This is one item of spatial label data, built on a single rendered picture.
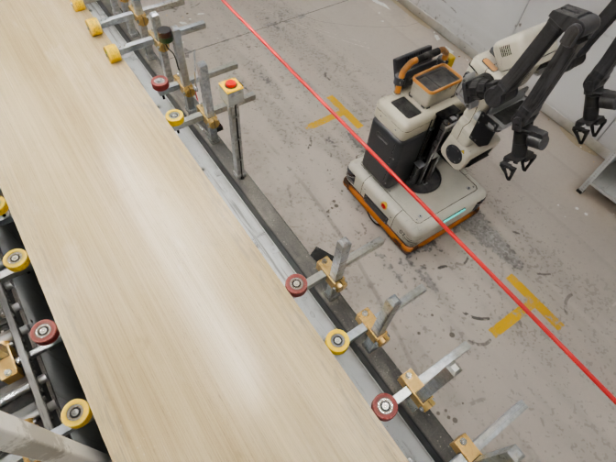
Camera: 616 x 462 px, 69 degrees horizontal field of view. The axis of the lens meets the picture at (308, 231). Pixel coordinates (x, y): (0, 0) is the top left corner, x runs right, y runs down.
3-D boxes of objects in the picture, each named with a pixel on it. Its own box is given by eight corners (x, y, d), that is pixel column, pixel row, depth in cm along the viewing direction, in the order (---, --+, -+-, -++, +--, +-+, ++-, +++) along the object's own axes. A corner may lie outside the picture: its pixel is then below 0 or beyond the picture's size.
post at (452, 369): (411, 399, 164) (455, 358, 123) (417, 407, 162) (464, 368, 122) (403, 404, 162) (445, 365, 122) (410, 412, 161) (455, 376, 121)
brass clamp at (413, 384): (408, 370, 157) (412, 367, 153) (434, 404, 152) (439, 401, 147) (395, 380, 155) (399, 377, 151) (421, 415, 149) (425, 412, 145)
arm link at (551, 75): (590, 10, 138) (568, 20, 134) (606, 20, 136) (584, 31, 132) (523, 114, 175) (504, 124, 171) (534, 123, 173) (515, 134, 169)
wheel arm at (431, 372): (461, 343, 164) (466, 339, 160) (467, 351, 163) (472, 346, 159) (369, 412, 149) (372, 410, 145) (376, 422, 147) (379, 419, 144)
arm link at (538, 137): (527, 108, 171) (512, 116, 168) (556, 115, 163) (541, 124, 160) (524, 137, 178) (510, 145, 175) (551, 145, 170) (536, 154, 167)
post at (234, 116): (241, 170, 213) (235, 93, 175) (247, 176, 211) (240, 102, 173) (233, 173, 211) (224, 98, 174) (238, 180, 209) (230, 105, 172)
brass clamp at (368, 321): (366, 311, 165) (368, 305, 161) (390, 341, 159) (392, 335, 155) (353, 320, 163) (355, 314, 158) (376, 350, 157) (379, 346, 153)
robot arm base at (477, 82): (481, 73, 183) (461, 82, 179) (499, 71, 176) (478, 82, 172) (484, 94, 187) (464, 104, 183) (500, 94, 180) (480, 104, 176)
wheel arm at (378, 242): (378, 240, 182) (379, 235, 178) (383, 246, 181) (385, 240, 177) (288, 292, 167) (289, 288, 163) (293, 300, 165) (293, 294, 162)
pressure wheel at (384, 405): (383, 431, 144) (390, 424, 135) (362, 416, 147) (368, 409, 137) (394, 410, 148) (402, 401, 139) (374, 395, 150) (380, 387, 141)
